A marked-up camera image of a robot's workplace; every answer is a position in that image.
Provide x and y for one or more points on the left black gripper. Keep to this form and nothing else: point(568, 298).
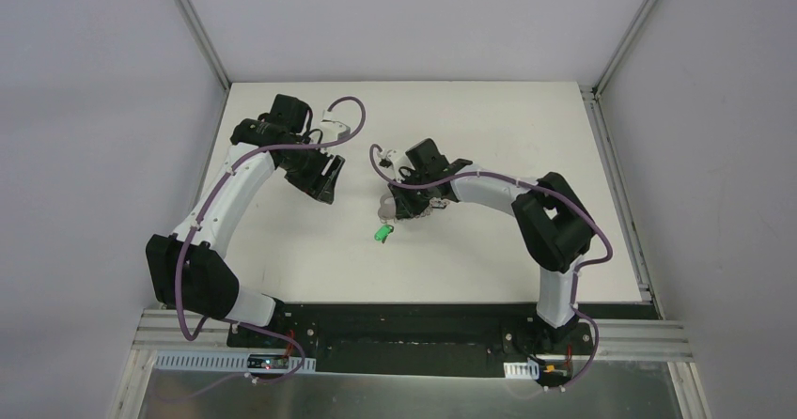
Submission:
point(314, 171)

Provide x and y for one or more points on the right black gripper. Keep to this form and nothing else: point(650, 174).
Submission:
point(410, 201)

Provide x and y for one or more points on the keyring with keys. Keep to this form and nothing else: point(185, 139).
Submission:
point(392, 209)

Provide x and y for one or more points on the green tagged key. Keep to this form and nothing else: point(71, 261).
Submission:
point(382, 234)

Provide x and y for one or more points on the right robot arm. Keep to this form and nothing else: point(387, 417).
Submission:
point(553, 222)

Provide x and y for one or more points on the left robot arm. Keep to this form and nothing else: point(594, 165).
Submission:
point(188, 267)

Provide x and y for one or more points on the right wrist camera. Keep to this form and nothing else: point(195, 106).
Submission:
point(388, 158)

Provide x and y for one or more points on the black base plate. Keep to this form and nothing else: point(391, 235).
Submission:
point(471, 340)

